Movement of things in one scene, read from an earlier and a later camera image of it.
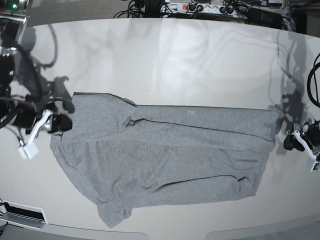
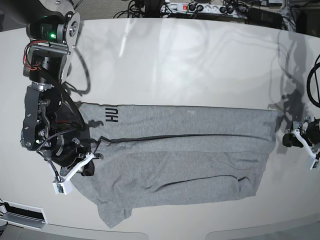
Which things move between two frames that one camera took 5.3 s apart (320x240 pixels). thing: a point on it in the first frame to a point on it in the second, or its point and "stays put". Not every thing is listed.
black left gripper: (60, 122) to (77, 151)
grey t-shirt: (118, 155) stays put
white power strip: (223, 9) stays put
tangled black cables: (146, 9) stays put
